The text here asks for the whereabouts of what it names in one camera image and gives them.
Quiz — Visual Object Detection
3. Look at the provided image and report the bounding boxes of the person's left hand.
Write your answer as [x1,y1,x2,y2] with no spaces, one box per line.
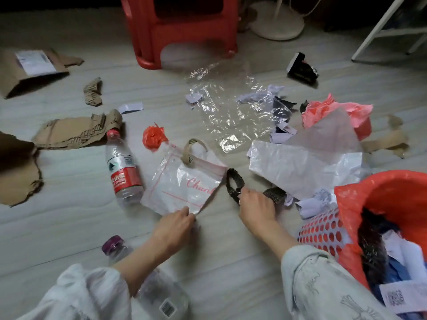
[150,206,197,260]

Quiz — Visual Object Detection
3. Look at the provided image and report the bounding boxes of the person's right hand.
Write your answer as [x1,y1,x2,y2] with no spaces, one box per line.
[238,187,278,239]

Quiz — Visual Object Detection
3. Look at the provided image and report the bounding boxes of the clear bag tan handle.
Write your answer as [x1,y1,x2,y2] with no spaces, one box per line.
[141,138,229,216]

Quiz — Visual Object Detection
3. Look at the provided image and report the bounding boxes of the large translucent plastic bag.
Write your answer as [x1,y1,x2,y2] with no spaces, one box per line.
[248,108,364,201]

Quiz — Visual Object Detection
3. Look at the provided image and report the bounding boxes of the clear bottle purple cap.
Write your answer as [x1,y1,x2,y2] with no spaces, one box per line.
[101,235,191,320]

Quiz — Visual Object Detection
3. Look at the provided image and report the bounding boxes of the clear bottle red label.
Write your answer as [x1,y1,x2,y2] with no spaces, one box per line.
[105,128,145,209]

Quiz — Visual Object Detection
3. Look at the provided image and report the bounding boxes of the white scrap black print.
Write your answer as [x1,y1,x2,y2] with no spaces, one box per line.
[269,121,298,145]

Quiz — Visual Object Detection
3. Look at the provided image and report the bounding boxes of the red plastic scrap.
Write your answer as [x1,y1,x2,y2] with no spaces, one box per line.
[142,122,169,151]

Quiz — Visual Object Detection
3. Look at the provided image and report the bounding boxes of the clear crinkled plastic bag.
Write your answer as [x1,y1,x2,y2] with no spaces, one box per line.
[186,60,291,154]

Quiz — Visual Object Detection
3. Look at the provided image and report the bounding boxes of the long white paper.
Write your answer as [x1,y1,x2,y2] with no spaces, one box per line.
[237,84,286,104]

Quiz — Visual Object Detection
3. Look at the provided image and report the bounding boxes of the red plastic bag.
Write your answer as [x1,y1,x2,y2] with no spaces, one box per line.
[301,93,374,141]

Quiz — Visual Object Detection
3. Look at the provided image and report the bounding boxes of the small white torn scrap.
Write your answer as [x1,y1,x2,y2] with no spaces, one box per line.
[184,92,204,107]

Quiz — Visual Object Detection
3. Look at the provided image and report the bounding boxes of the white rectangular paper slip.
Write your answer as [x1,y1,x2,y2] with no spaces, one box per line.
[117,102,144,114]

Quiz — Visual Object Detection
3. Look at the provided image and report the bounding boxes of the torn cardboard pieces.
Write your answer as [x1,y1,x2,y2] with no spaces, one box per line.
[0,46,124,208]

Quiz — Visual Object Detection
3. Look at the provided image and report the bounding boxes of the waste basket with red bag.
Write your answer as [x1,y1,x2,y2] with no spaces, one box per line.
[297,169,427,320]

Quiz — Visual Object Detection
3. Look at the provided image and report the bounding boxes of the brown paper strip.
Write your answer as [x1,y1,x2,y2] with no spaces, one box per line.
[362,115,410,160]

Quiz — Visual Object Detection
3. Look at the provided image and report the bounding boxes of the black snack wrapper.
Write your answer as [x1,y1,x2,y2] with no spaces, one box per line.
[286,52,319,85]

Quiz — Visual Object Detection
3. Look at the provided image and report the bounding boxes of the blue plastic bag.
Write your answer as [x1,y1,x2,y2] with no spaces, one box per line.
[370,256,427,320]

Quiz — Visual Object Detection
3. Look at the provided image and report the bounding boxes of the white poly mailer bag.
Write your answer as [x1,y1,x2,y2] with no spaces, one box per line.
[382,229,427,284]

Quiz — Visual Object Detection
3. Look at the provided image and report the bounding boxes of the white tag square code print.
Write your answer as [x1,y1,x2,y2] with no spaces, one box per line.
[379,280,427,314]

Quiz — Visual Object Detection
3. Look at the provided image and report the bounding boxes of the person's left forearm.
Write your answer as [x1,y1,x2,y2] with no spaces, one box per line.
[112,238,167,297]

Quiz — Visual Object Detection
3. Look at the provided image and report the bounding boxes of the person's printed right sleeve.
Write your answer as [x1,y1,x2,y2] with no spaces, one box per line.
[281,244,401,320]

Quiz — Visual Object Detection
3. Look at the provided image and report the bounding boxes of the person's white left sleeve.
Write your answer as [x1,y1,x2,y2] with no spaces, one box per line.
[16,263,133,320]

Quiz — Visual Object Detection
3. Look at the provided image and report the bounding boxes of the white round stand base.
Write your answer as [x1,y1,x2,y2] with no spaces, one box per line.
[249,0,305,41]

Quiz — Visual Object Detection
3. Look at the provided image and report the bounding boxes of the red plastic stool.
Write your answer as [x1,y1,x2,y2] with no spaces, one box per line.
[120,0,239,70]

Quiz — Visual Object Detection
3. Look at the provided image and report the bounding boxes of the tall black cabinet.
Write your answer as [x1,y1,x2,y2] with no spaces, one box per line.
[323,0,401,32]

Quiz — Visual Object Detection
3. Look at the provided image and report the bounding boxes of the brown rope-wrapped post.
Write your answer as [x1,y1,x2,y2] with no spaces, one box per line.
[237,0,258,33]

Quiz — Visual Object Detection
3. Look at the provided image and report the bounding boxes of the white metal frame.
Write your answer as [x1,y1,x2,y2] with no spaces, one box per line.
[350,0,427,62]

